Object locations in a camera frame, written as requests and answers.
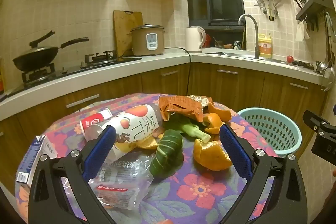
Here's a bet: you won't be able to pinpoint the red paper cup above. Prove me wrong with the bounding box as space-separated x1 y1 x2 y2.
80 108 113 135

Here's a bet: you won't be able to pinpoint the white electric kettle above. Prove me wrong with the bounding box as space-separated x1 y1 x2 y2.
185 26 206 53

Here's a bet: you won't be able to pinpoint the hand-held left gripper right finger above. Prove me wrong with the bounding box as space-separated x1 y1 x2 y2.
219 123 309 224

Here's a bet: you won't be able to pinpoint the stainless steel sink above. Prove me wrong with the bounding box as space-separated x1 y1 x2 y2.
205 50 286 62

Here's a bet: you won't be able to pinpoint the black wok with lid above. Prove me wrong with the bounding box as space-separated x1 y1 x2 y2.
12 30 89 72

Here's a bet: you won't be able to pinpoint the large orange peel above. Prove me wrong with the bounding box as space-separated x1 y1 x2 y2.
193 139 233 171

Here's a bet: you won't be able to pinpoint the black power cord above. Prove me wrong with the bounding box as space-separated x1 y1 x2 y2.
164 47 193 94

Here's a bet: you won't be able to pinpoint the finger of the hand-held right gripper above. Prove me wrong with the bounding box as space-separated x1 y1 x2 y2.
303 109 332 135

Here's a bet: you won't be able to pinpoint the clear plastic bag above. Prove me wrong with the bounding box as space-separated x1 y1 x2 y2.
88 153 154 210

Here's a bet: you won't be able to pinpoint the metal faucet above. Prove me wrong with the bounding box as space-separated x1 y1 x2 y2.
238 14 260 59

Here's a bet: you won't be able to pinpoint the beige rice cooker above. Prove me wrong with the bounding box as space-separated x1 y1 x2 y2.
130 25 165 56

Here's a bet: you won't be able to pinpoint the plastic bottle with white label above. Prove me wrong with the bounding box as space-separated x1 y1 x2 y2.
84 104 164 160

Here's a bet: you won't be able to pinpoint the orange snack bag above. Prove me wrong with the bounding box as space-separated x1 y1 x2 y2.
158 95 204 123

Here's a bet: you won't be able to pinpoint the water heater metal pipes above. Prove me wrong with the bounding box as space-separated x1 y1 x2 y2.
253 0 280 21

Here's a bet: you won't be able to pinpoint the hanging metal ladles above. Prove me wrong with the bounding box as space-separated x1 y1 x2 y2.
316 13 336 92

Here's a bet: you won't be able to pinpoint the white and blue carton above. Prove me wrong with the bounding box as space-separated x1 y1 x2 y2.
16 135 47 185

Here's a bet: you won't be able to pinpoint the floral tablecloth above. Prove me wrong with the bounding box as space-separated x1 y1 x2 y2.
16 93 279 224

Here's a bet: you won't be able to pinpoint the white hanging cloth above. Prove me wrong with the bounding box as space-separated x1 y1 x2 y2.
295 20 310 42

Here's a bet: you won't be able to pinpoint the wooden cutting board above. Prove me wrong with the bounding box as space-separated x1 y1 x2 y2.
113 10 144 58

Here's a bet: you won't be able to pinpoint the black gas stove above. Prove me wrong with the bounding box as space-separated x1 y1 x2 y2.
21 50 118 88

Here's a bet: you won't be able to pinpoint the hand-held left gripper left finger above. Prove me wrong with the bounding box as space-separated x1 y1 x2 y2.
28 124 117 224

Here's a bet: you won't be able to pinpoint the yellow detergent bottle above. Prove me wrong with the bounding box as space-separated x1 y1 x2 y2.
258 33 273 59

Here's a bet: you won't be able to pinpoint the light blue plastic basket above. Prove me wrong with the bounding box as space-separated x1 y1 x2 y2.
237 107 302 159

